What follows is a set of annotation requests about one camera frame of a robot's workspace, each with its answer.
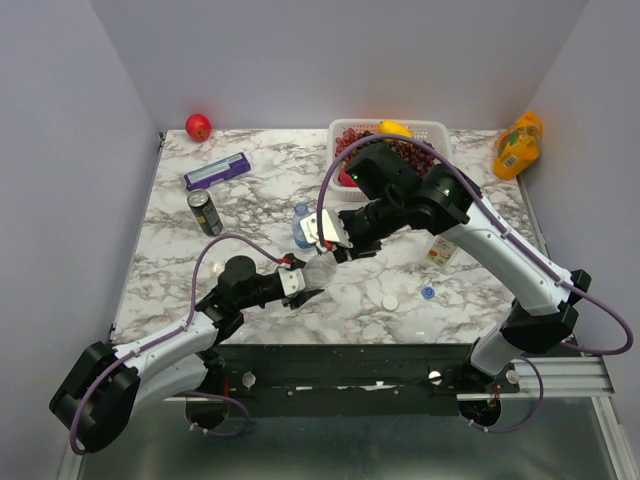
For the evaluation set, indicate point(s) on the dark red grape bunch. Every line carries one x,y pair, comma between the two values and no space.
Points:
419,160

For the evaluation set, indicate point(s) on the clear red-label water bottle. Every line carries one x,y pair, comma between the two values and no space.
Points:
319,271

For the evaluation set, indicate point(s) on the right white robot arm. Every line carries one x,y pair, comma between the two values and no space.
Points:
448,204

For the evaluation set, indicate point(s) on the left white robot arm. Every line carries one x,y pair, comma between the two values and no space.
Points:
98,396

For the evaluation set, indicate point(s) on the blue bottle cap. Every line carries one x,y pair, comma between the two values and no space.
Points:
428,292

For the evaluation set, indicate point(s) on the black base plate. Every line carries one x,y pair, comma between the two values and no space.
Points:
346,380

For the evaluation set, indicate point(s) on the white bottle cap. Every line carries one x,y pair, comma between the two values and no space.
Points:
390,303

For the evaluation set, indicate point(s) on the purple rectangular box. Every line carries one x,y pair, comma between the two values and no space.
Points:
222,170

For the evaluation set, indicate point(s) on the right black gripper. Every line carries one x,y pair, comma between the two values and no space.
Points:
344,254

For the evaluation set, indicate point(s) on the red apple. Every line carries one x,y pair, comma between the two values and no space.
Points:
198,127

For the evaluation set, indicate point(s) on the black drink can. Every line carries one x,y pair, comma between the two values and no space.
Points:
205,213

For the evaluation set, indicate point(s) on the yellow lemon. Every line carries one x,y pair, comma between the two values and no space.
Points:
394,128

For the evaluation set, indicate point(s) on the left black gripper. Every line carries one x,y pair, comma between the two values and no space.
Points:
295,302

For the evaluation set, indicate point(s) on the aluminium rail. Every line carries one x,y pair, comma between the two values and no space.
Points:
562,377

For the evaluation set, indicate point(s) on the red dragon fruit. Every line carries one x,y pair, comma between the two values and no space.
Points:
345,179

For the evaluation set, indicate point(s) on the white plastic fruit basket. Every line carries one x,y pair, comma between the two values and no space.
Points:
432,132

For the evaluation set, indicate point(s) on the blue small water bottle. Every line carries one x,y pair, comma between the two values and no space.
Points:
301,211

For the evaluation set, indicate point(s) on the orange snack bag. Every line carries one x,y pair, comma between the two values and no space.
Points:
518,147

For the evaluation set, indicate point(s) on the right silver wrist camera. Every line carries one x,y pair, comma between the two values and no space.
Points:
327,227

